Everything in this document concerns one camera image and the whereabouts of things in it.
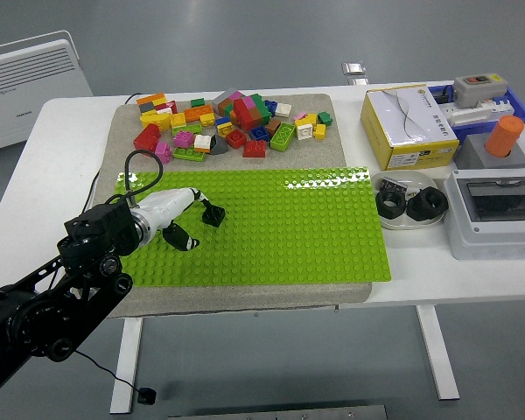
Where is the orange ribbed cylinder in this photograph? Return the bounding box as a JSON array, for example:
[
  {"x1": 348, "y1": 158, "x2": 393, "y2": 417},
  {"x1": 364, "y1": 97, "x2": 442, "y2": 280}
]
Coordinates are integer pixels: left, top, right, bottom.
[{"x1": 484, "y1": 115, "x2": 525, "y2": 158}]

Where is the yellow and white carton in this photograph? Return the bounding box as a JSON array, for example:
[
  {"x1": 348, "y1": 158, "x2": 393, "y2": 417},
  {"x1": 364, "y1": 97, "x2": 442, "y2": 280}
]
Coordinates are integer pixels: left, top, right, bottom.
[{"x1": 360, "y1": 84, "x2": 460, "y2": 172}]

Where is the black square toy brick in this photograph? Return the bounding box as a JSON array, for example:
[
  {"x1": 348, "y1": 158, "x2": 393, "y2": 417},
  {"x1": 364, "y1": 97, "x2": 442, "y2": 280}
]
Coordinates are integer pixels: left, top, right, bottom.
[{"x1": 202, "y1": 204, "x2": 228, "y2": 228}]

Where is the red slope toy brick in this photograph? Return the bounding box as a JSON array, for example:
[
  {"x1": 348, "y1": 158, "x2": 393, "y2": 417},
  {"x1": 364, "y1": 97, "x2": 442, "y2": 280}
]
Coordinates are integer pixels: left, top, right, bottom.
[{"x1": 242, "y1": 139, "x2": 268, "y2": 158}]

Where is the lime green long toy brick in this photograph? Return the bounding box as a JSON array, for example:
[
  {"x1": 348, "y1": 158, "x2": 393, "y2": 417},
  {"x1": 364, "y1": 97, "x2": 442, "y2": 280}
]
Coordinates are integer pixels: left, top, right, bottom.
[
  {"x1": 171, "y1": 122, "x2": 204, "y2": 136},
  {"x1": 172, "y1": 146, "x2": 207, "y2": 162}
]

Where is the dark grey slope brick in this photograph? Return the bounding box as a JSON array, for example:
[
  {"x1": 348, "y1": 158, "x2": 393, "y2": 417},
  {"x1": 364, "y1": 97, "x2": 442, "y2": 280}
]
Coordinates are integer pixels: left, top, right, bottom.
[{"x1": 208, "y1": 134, "x2": 230, "y2": 157}]

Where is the yellow rounded toy brick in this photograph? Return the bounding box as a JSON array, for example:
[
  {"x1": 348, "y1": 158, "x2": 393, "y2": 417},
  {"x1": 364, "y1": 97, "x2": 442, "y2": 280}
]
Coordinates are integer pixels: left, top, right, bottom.
[{"x1": 139, "y1": 112, "x2": 172, "y2": 131}]

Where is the magenta studded toy brick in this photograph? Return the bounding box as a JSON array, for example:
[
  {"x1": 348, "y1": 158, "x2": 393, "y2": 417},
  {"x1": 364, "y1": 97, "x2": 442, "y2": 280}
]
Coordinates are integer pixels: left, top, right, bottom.
[{"x1": 172, "y1": 130, "x2": 196, "y2": 149}]

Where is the pink square toy brick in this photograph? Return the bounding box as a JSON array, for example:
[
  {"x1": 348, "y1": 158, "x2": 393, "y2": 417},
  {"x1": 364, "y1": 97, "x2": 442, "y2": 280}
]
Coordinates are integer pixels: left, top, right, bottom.
[{"x1": 154, "y1": 141, "x2": 173, "y2": 165}]

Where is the red large slope brick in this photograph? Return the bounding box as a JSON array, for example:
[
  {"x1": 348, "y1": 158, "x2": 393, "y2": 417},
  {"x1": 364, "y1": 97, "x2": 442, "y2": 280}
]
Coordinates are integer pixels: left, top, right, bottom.
[{"x1": 133, "y1": 123, "x2": 162, "y2": 157}]

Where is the white panel heater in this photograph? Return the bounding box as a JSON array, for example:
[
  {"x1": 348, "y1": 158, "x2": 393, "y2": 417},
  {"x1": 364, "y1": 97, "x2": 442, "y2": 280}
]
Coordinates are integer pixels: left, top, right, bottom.
[{"x1": 0, "y1": 29, "x2": 95, "y2": 170}]

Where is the white table leg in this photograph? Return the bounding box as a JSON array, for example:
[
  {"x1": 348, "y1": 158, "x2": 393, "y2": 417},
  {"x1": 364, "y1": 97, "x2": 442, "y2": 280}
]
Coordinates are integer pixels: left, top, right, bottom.
[
  {"x1": 108, "y1": 318, "x2": 144, "y2": 416},
  {"x1": 415, "y1": 304, "x2": 460, "y2": 402}
]

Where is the grey-brown table mat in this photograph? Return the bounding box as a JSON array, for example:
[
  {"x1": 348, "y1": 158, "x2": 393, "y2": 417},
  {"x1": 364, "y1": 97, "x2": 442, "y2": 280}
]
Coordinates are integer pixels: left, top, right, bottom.
[{"x1": 89, "y1": 93, "x2": 375, "y2": 319}]

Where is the lime green wide toy brick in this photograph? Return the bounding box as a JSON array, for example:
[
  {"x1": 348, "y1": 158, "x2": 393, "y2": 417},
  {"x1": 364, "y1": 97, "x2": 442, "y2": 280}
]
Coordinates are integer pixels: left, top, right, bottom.
[{"x1": 269, "y1": 122, "x2": 297, "y2": 153}]

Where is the grey metal plate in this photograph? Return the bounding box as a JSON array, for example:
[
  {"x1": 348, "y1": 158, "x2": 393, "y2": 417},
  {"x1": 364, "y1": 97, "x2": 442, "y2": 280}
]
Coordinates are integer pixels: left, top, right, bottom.
[{"x1": 168, "y1": 404, "x2": 389, "y2": 420}]

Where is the orange long toy brick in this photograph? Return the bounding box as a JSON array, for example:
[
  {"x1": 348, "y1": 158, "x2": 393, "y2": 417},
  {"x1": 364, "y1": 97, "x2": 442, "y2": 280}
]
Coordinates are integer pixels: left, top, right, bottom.
[{"x1": 183, "y1": 104, "x2": 214, "y2": 123}]

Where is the red tall toy brick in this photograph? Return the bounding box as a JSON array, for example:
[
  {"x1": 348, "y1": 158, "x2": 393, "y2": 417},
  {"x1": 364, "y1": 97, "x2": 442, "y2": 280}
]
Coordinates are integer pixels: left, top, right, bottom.
[{"x1": 234, "y1": 98, "x2": 258, "y2": 131}]

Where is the grey square holder block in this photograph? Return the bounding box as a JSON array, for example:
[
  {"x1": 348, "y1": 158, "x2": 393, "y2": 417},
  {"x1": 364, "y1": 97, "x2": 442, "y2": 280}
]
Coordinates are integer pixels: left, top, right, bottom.
[{"x1": 453, "y1": 133, "x2": 525, "y2": 170}]

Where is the white electrical enclosure box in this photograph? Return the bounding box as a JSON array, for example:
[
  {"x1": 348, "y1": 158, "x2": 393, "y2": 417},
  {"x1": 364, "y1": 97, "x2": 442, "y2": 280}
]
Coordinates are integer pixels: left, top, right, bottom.
[{"x1": 444, "y1": 168, "x2": 525, "y2": 262}]

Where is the grey large toy brick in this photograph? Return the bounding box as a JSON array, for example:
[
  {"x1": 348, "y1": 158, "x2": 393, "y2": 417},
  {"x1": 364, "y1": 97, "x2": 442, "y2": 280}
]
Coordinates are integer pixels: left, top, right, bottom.
[{"x1": 212, "y1": 89, "x2": 237, "y2": 117}]

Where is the white shallow dish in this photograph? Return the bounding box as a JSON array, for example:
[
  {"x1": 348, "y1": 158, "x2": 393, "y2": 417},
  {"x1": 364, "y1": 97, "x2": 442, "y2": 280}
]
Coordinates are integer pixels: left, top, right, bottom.
[{"x1": 369, "y1": 170, "x2": 447, "y2": 231}]

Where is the lime green studded baseplate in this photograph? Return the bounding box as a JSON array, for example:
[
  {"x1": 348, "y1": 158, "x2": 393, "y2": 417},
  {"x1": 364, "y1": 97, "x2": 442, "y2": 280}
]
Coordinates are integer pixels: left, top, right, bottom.
[{"x1": 113, "y1": 165, "x2": 393, "y2": 288}]

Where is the grey switch box red button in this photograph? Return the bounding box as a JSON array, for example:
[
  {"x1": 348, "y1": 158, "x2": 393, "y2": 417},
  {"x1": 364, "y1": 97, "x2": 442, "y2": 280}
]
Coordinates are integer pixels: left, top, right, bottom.
[{"x1": 452, "y1": 73, "x2": 508, "y2": 109}]

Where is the large black hex nut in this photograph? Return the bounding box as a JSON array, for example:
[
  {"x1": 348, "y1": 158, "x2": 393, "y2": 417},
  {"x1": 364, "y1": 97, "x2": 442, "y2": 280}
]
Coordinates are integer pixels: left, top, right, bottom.
[
  {"x1": 405, "y1": 186, "x2": 448, "y2": 222},
  {"x1": 374, "y1": 188, "x2": 407, "y2": 219}
]

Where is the blue plastic tray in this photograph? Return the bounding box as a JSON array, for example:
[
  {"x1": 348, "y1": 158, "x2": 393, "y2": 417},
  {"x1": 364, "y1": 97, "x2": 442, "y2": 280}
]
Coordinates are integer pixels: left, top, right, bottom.
[{"x1": 427, "y1": 84, "x2": 525, "y2": 139}]

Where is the small black printed card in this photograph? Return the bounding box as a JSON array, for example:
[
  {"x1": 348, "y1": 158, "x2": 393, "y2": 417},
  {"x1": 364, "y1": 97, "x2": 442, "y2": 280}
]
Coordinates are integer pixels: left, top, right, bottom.
[{"x1": 380, "y1": 176, "x2": 409, "y2": 193}]

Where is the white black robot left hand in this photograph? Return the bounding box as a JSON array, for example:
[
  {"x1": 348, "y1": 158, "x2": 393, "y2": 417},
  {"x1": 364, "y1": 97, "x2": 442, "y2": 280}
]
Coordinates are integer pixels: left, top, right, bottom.
[{"x1": 134, "y1": 186, "x2": 214, "y2": 252}]

